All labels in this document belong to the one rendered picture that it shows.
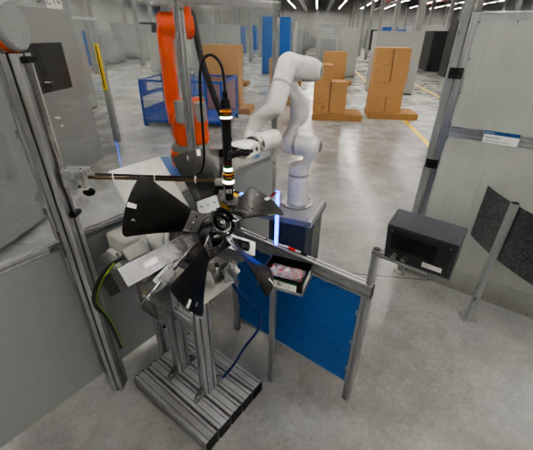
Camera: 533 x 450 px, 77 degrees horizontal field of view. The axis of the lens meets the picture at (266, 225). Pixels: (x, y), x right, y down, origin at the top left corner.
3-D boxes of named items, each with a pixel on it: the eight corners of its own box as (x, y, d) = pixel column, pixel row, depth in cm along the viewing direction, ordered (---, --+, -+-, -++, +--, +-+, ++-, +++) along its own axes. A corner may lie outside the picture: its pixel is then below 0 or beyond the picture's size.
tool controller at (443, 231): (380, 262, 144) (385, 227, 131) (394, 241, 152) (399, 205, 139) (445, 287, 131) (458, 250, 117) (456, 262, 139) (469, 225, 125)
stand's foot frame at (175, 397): (136, 385, 205) (133, 377, 201) (192, 339, 236) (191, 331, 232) (207, 453, 172) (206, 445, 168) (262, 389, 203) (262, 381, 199)
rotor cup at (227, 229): (203, 254, 137) (220, 245, 128) (185, 222, 137) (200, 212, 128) (228, 238, 148) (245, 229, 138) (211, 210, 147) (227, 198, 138)
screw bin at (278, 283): (259, 283, 164) (259, 271, 161) (271, 264, 178) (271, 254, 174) (302, 295, 157) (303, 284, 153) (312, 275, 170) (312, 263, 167)
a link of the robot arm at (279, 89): (255, 80, 153) (237, 144, 150) (284, 78, 143) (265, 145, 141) (266, 91, 160) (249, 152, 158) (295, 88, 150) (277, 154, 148)
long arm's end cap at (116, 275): (108, 275, 127) (117, 268, 119) (119, 292, 127) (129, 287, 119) (100, 279, 125) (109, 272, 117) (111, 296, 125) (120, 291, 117)
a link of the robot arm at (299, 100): (304, 160, 186) (278, 155, 193) (312, 150, 195) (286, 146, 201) (304, 62, 155) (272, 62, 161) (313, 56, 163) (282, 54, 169)
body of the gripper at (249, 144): (262, 155, 141) (245, 162, 133) (245, 151, 146) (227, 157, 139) (263, 137, 137) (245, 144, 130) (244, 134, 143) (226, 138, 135)
